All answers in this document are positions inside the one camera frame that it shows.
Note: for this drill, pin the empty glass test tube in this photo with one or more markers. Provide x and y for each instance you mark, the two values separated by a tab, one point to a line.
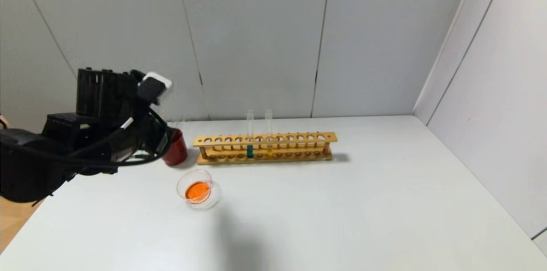
179	119

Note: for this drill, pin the dark red cup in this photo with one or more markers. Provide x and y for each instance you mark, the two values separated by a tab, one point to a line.
178	151

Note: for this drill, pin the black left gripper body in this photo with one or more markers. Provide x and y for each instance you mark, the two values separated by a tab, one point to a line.
163	142

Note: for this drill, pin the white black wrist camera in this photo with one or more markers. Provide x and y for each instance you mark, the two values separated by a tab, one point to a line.
151	89

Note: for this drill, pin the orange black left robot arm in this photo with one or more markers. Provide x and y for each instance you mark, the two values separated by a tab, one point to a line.
25	168

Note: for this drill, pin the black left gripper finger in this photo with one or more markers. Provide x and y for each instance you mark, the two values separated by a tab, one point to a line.
174	141

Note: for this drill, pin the clear glass dish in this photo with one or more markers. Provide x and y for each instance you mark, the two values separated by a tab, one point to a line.
198	192

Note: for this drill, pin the wooden test tube rack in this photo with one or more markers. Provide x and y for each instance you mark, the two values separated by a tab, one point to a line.
299	153

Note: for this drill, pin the blue-green pigment test tube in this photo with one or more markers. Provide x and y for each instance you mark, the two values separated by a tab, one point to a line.
250	151

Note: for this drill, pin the yellow pigment test tube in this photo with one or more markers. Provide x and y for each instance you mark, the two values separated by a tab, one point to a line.
269	150

